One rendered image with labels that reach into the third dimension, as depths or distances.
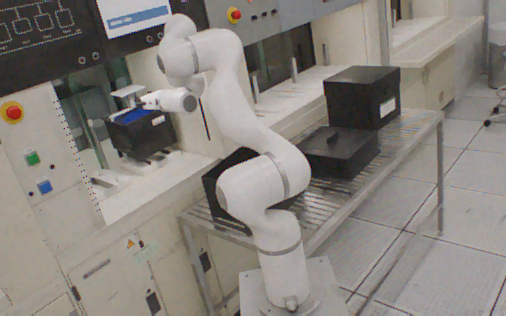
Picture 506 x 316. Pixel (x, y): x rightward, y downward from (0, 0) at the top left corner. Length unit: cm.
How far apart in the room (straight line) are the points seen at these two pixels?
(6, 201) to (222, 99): 73
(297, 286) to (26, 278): 85
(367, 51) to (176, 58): 199
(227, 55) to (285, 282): 60
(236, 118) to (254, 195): 20
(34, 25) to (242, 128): 72
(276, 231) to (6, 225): 82
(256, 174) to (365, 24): 206
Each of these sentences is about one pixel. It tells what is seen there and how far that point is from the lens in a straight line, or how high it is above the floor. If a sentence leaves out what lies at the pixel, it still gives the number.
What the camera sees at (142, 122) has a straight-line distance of 183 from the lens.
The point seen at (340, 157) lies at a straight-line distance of 168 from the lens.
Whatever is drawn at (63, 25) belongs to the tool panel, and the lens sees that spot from 146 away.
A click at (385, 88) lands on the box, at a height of 95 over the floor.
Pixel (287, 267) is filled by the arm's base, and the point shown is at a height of 90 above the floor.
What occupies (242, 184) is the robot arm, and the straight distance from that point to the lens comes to 93.
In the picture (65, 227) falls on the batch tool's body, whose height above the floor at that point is 94.
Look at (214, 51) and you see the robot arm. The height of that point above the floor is 141.
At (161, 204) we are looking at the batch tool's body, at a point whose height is 82.
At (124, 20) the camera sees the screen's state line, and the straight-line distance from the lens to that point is 156.
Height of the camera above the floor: 159
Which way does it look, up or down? 24 degrees down
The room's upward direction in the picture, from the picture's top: 12 degrees counter-clockwise
